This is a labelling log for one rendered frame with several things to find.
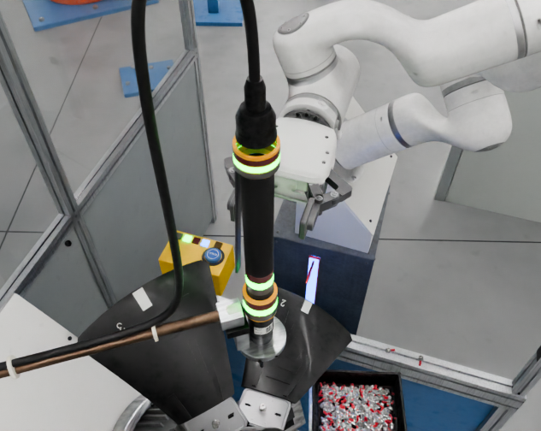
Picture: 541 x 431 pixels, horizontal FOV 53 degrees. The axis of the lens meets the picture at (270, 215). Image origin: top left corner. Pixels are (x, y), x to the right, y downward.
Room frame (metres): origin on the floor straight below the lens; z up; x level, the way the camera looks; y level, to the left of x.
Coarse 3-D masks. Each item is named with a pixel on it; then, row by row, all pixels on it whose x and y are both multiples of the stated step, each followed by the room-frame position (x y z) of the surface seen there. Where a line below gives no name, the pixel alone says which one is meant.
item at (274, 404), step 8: (248, 392) 0.40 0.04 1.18; (256, 392) 0.40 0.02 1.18; (240, 400) 0.39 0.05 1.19; (248, 400) 0.39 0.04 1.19; (256, 400) 0.39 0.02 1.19; (264, 400) 0.39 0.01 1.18; (272, 400) 0.39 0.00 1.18; (280, 400) 0.39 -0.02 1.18; (240, 408) 0.37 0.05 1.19; (248, 408) 0.37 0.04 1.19; (256, 408) 0.37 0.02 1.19; (272, 408) 0.37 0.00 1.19; (280, 408) 0.37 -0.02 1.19; (288, 408) 0.37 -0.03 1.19; (248, 416) 0.36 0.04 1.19; (256, 416) 0.36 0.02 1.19; (264, 416) 0.36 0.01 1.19; (272, 416) 0.36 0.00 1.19; (280, 416) 0.36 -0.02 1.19; (248, 424) 0.34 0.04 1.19; (256, 424) 0.34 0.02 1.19; (264, 424) 0.34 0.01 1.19; (272, 424) 0.34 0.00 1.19; (280, 424) 0.34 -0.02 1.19
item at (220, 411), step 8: (232, 400) 0.35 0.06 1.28; (216, 408) 0.34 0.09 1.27; (224, 408) 0.34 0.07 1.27; (232, 408) 0.34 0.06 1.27; (200, 416) 0.33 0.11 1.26; (208, 416) 0.33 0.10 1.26; (216, 416) 0.33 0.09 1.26; (224, 416) 0.33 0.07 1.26; (240, 416) 0.33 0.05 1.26; (184, 424) 0.32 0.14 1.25; (192, 424) 0.32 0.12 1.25; (200, 424) 0.32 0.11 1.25; (208, 424) 0.32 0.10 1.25; (224, 424) 0.32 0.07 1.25; (232, 424) 0.32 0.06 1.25; (240, 424) 0.32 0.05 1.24
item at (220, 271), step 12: (180, 240) 0.84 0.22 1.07; (168, 252) 0.80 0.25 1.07; (180, 252) 0.80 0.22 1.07; (192, 252) 0.80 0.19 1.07; (204, 252) 0.80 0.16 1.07; (228, 252) 0.80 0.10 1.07; (168, 264) 0.77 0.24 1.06; (216, 264) 0.76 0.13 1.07; (228, 264) 0.79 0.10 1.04; (216, 276) 0.73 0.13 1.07; (228, 276) 0.78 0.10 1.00; (216, 288) 0.73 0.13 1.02
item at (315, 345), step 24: (288, 312) 0.57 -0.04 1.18; (312, 312) 0.58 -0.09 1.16; (288, 336) 0.52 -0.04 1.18; (312, 336) 0.52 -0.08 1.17; (336, 336) 0.54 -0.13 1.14; (288, 360) 0.46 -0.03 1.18; (312, 360) 0.47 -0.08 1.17; (264, 384) 0.42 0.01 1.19; (288, 384) 0.42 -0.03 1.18; (312, 384) 0.42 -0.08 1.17
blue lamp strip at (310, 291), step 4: (312, 260) 0.70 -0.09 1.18; (316, 260) 0.69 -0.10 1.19; (316, 264) 0.69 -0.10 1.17; (316, 268) 0.69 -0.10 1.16; (308, 272) 0.70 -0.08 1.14; (312, 272) 0.70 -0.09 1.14; (316, 272) 0.69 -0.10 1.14; (312, 276) 0.69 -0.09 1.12; (316, 276) 0.69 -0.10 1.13; (312, 280) 0.69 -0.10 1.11; (308, 284) 0.70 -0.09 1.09; (312, 284) 0.69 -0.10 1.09; (308, 288) 0.70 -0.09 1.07; (312, 288) 0.69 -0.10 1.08; (308, 292) 0.70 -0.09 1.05; (312, 292) 0.69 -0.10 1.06; (308, 296) 0.70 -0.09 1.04; (312, 296) 0.69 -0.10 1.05; (312, 300) 0.69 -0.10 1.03
